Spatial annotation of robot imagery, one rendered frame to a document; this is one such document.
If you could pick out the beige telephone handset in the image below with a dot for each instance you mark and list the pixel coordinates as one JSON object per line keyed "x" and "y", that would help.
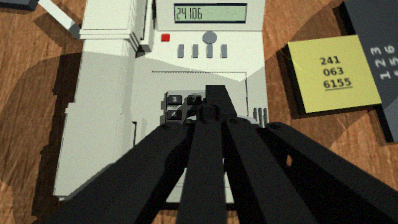
{"x": 98, "y": 127}

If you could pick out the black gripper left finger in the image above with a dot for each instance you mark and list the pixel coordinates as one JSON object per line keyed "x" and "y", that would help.
{"x": 135, "y": 187}

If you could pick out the grey pocket calculator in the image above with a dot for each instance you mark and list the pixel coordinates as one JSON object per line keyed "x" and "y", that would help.
{"x": 29, "y": 5}

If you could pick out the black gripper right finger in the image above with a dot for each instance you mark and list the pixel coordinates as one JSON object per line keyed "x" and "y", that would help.
{"x": 264, "y": 192}

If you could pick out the white desk phone body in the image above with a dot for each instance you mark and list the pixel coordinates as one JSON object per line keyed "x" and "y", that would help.
{"x": 189, "y": 44}

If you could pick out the yellow sticky note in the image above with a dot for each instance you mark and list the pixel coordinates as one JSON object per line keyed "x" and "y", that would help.
{"x": 331, "y": 74}

